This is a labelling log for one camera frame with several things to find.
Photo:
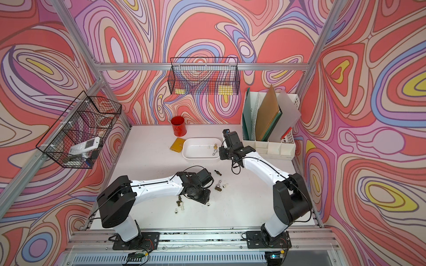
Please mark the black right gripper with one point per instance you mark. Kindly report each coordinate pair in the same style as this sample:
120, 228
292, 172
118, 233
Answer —
222, 155

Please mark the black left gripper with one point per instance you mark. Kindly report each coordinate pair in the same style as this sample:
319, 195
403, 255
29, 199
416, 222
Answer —
206, 199

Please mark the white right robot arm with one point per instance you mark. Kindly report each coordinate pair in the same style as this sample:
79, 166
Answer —
291, 199

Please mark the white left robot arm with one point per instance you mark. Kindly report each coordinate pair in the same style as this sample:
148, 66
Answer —
117, 200

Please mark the white storage box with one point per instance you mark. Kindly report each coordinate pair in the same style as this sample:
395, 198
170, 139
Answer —
201, 148

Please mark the green folder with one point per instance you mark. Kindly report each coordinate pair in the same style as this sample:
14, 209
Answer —
271, 125

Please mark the yellow sponge pad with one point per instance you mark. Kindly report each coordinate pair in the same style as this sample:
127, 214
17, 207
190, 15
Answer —
177, 145

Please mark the white file organizer rack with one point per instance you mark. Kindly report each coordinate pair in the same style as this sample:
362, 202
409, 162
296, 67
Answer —
284, 149

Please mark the brown cardboard folder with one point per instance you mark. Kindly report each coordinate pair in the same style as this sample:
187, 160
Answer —
268, 115

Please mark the red metal cup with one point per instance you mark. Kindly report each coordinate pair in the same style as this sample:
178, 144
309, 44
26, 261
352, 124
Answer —
179, 126

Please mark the grey plastic sheet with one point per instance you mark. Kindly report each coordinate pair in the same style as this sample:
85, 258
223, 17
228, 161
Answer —
289, 105

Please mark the white remote control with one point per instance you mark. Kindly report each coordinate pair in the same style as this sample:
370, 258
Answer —
85, 147

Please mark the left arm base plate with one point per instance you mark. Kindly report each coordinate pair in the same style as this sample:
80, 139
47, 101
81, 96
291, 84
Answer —
145, 240

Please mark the black wire basket back wall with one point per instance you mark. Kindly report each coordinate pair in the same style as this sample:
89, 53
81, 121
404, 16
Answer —
204, 76

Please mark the black wire basket wall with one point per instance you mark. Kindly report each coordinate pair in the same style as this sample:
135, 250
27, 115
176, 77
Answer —
204, 76
85, 118

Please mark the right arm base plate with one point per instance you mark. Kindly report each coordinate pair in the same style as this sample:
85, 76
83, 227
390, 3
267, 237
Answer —
261, 240

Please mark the black wire basket left wall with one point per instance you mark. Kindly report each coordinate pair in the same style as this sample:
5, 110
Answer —
85, 118

